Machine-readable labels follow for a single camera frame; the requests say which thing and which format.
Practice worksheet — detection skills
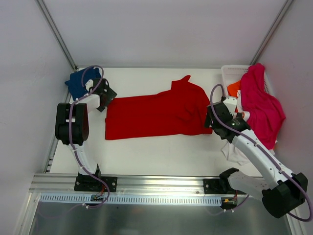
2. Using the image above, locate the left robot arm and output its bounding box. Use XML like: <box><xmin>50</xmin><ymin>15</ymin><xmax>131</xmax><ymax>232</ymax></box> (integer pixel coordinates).
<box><xmin>55</xmin><ymin>78</ymin><xmax>117</xmax><ymax>192</ymax></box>

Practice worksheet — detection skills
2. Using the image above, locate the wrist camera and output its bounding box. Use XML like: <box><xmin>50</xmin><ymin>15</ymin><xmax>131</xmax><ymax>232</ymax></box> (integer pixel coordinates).
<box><xmin>221</xmin><ymin>96</ymin><xmax>237</xmax><ymax>115</ymax></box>
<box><xmin>85</xmin><ymin>79</ymin><xmax>94</xmax><ymax>92</ymax></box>

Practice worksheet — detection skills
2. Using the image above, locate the white slotted cable duct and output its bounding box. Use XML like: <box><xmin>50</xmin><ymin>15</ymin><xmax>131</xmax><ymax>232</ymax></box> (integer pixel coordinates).
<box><xmin>39</xmin><ymin>193</ymin><xmax>222</xmax><ymax>207</ymax></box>

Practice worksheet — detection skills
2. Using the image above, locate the aluminium frame post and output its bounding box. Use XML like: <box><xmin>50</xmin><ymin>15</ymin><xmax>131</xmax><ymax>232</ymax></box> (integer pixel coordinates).
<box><xmin>35</xmin><ymin>0</ymin><xmax>78</xmax><ymax>71</ymax></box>
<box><xmin>249</xmin><ymin>0</ymin><xmax>295</xmax><ymax>65</ymax></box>

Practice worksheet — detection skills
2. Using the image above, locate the red t shirt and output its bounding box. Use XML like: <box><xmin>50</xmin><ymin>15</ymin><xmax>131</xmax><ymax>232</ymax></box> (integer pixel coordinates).
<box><xmin>105</xmin><ymin>75</ymin><xmax>213</xmax><ymax>141</ymax></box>

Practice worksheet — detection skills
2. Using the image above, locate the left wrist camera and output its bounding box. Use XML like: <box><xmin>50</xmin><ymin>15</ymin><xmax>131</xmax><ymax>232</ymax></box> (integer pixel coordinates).
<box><xmin>85</xmin><ymin>79</ymin><xmax>94</xmax><ymax>92</ymax></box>

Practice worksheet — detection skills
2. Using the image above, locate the orange t shirt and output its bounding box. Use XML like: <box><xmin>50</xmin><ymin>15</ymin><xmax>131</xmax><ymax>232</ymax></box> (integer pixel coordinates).
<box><xmin>227</xmin><ymin>81</ymin><xmax>245</xmax><ymax>118</ymax></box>

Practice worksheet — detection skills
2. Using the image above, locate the aluminium mounting rail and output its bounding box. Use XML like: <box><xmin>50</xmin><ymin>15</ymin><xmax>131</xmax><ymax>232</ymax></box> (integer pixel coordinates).
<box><xmin>29</xmin><ymin>173</ymin><xmax>219</xmax><ymax>197</ymax></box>

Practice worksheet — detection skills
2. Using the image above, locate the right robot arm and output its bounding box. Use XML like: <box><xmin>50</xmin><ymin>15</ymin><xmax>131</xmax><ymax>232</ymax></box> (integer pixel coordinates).
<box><xmin>206</xmin><ymin>102</ymin><xmax>313</xmax><ymax>222</ymax></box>

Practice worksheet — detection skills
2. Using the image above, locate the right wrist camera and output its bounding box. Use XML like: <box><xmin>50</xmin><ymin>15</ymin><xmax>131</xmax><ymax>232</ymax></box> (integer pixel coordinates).
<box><xmin>221</xmin><ymin>96</ymin><xmax>237</xmax><ymax>115</ymax></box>

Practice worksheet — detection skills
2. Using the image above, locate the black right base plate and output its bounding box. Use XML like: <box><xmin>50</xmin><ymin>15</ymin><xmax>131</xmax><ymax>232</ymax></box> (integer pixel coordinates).
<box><xmin>202</xmin><ymin>178</ymin><xmax>246</xmax><ymax>195</ymax></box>

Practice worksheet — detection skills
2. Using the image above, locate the pink t shirt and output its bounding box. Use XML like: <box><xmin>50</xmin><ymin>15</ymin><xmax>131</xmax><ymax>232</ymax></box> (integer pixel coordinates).
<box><xmin>240</xmin><ymin>63</ymin><xmax>286</xmax><ymax>149</ymax></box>

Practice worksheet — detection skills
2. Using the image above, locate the left aluminium frame post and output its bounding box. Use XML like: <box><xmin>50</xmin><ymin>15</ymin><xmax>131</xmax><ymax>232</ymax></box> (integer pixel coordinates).
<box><xmin>35</xmin><ymin>0</ymin><xmax>78</xmax><ymax>71</ymax></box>

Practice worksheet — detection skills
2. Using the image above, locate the right aluminium frame post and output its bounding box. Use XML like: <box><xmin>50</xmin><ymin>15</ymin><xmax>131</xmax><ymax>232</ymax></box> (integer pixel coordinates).
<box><xmin>249</xmin><ymin>0</ymin><xmax>295</xmax><ymax>65</ymax></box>

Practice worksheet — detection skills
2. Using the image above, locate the folded blue t shirt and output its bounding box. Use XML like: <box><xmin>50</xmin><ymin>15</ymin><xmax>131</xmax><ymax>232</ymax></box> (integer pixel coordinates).
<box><xmin>65</xmin><ymin>67</ymin><xmax>101</xmax><ymax>100</ymax></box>

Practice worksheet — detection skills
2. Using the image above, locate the white plastic basket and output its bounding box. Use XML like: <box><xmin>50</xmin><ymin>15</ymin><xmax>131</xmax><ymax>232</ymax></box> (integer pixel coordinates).
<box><xmin>221</xmin><ymin>65</ymin><xmax>275</xmax><ymax>96</ymax></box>

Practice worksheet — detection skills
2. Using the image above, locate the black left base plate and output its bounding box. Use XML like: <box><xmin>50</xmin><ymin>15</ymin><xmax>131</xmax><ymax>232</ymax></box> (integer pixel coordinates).
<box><xmin>74</xmin><ymin>174</ymin><xmax>118</xmax><ymax>192</ymax></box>

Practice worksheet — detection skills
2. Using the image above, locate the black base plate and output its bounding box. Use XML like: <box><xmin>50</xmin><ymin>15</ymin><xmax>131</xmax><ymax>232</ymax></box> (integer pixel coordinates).
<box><xmin>202</xmin><ymin>178</ymin><xmax>246</xmax><ymax>195</ymax></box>
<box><xmin>74</xmin><ymin>174</ymin><xmax>118</xmax><ymax>192</ymax></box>

